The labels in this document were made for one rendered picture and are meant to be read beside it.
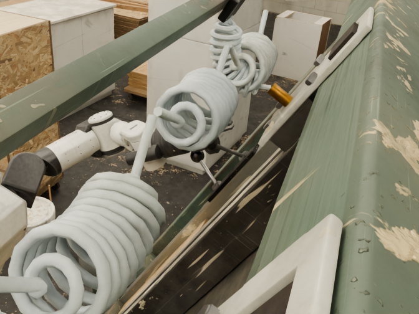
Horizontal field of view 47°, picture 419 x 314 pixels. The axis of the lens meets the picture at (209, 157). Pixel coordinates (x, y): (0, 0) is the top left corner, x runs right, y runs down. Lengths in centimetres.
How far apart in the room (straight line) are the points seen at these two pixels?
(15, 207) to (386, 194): 116
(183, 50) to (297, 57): 275
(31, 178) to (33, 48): 184
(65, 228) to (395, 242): 17
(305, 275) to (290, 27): 587
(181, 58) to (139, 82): 158
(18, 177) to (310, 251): 123
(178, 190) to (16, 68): 147
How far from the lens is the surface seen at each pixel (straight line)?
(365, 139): 28
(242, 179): 118
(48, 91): 28
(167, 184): 376
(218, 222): 71
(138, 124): 131
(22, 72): 311
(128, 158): 127
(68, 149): 147
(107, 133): 150
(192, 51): 352
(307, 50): 603
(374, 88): 35
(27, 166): 141
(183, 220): 163
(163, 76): 370
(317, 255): 19
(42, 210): 295
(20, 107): 26
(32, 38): 314
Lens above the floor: 208
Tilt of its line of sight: 30 degrees down
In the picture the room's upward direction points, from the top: 5 degrees clockwise
